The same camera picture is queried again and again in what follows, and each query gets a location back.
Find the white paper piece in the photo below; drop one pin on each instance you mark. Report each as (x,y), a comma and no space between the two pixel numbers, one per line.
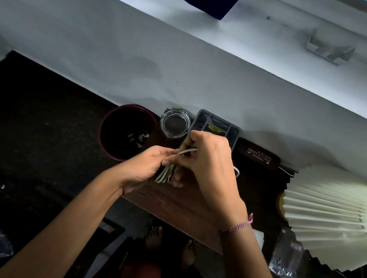
(258,239)

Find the person's left thumb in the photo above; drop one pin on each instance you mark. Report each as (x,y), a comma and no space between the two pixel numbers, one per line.
(166,151)

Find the white wall bracket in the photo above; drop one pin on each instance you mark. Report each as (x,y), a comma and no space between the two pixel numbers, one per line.
(330,49)

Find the person's foot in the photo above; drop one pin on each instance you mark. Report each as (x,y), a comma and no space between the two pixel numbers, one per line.
(189,251)
(155,237)

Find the clear plastic packet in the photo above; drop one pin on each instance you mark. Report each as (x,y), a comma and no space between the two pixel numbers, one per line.
(288,258)

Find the person's right thumb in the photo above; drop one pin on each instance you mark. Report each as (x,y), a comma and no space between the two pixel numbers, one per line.
(176,161)

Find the person's left foot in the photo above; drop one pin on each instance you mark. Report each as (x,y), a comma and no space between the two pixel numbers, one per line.
(155,237)

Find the clear glass jar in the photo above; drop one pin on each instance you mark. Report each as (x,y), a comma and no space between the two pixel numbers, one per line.
(175,123)

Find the person's left hand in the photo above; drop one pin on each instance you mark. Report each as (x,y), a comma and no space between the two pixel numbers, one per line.
(139,168)

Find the white pleated lamp shade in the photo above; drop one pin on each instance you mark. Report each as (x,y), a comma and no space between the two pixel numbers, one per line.
(327,214)

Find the person's right hand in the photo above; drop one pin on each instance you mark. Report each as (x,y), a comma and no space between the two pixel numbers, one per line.
(212,178)

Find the round wooden lamp base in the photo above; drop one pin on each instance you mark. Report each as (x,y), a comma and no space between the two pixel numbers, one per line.
(280,206)

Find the dark brown glasses case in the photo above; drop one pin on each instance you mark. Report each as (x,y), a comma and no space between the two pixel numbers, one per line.
(259,154)

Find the person's left forearm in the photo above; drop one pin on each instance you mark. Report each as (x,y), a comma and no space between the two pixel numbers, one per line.
(66,229)

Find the dark red round bowl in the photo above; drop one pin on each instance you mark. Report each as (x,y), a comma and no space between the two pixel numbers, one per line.
(123,132)

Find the person's right forearm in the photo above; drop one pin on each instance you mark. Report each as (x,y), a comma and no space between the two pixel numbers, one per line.
(246,264)

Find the grey plastic organizer tray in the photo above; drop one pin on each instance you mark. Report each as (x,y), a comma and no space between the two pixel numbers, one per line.
(223,128)

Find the person's right foot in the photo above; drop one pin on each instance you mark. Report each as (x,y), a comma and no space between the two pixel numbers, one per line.
(189,251)

